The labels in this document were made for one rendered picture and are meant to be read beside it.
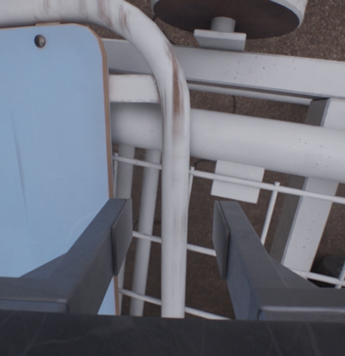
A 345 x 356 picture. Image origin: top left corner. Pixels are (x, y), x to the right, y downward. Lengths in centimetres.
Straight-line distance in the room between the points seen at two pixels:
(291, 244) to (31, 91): 28
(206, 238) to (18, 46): 69
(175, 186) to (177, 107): 6
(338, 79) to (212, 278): 72
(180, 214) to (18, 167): 15
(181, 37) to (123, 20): 54
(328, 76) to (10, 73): 27
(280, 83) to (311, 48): 48
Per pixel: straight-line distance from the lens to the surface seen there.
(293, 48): 74
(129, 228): 16
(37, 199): 26
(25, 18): 26
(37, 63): 24
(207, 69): 27
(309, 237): 30
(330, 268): 76
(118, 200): 16
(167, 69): 20
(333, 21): 77
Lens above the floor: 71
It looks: 70 degrees down
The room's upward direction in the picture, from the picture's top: 138 degrees counter-clockwise
